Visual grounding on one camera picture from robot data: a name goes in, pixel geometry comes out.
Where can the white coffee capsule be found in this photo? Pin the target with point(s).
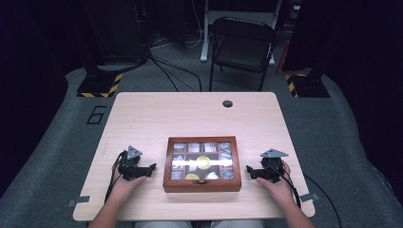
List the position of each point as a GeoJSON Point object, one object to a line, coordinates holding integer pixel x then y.
{"type": "Point", "coordinates": [211, 175]}

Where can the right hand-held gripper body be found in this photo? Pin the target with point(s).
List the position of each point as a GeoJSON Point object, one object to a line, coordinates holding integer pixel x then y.
{"type": "Point", "coordinates": [272, 169]}

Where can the hazard striped stand base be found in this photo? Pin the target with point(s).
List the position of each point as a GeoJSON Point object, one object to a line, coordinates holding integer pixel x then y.
{"type": "Point", "coordinates": [309, 86]}
{"type": "Point", "coordinates": [99, 85]}

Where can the grey tape piece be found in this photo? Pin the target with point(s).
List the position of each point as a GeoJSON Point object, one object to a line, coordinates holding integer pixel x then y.
{"type": "Point", "coordinates": [79, 200]}
{"type": "Point", "coordinates": [309, 197]}

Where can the person's left hand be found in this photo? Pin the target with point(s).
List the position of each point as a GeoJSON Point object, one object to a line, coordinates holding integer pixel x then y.
{"type": "Point", "coordinates": [123, 188]}

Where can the silver blue packet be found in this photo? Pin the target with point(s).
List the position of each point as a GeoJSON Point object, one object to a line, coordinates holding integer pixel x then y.
{"type": "Point", "coordinates": [225, 146]}
{"type": "Point", "coordinates": [226, 159]}
{"type": "Point", "coordinates": [228, 173]}

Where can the black equipment cabinet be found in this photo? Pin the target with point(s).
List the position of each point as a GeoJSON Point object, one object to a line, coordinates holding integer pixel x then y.
{"type": "Point", "coordinates": [117, 31]}

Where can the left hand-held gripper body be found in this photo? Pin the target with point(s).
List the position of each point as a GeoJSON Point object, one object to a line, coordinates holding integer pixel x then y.
{"type": "Point", "coordinates": [131, 166]}

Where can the black folding chair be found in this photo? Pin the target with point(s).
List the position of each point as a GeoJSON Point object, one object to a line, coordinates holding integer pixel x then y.
{"type": "Point", "coordinates": [242, 52]}

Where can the black table grommet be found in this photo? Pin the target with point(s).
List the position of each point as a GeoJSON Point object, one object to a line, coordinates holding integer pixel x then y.
{"type": "Point", "coordinates": [227, 103]}

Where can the wooden box with glass lid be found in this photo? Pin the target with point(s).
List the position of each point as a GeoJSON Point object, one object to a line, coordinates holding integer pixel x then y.
{"type": "Point", "coordinates": [202, 186]}

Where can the person's right hand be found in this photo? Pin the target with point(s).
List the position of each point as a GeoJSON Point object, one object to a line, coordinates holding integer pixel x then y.
{"type": "Point", "coordinates": [282, 190]}

